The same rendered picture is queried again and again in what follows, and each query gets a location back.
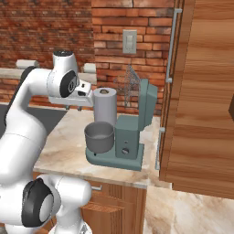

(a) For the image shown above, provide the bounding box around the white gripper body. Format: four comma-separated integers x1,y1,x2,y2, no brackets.
48,92,95,109

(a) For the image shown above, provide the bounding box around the teal stand mixer head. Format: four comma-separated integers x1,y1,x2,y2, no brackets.
137,78,159,133

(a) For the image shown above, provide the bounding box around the grey paper towel roll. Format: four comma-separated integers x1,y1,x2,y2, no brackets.
92,87,119,127

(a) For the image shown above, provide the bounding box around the grey metal mixing bowl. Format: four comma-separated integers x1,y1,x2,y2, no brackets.
83,121,116,154

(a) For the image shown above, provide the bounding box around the white cylinder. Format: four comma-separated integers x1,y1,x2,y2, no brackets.
83,62,98,74
15,58,40,69

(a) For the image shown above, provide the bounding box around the wooden counter base cabinet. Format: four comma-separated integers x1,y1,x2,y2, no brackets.
32,171,148,234

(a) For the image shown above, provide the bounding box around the tall wooden cabinet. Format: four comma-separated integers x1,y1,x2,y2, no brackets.
158,0,234,201

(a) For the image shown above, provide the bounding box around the wire whisk attachment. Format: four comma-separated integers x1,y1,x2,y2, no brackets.
113,64,142,109

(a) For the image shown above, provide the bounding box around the grey wall switch plate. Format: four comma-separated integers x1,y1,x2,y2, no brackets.
122,28,138,55

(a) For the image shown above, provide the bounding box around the short grey cabinet handle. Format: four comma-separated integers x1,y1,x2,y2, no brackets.
154,126,166,171

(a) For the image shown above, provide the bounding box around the long grey cabinet handle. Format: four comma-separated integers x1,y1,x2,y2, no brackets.
165,7,183,84

